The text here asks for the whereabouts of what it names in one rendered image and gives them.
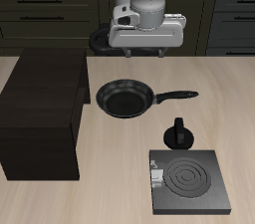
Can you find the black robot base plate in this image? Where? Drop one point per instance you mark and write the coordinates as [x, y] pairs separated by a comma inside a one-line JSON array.
[[99, 40]]

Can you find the dark grey flat stove plate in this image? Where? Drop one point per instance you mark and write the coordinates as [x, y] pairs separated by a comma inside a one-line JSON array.
[[189, 181]]

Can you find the black frying pan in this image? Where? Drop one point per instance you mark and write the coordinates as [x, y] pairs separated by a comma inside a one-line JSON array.
[[129, 98]]

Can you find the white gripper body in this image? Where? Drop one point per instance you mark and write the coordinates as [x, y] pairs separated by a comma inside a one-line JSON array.
[[146, 36]]

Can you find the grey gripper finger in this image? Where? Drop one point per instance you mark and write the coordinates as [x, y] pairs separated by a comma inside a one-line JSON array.
[[161, 52], [127, 52]]

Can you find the dark kitchen cupboards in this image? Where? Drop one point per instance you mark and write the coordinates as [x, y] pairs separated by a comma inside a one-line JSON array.
[[50, 19]]

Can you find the round black stove knob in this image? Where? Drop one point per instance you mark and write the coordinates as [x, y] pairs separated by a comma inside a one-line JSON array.
[[179, 136]]

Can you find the dark wooden cabinet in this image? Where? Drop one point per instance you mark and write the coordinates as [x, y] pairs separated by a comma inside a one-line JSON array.
[[41, 112]]

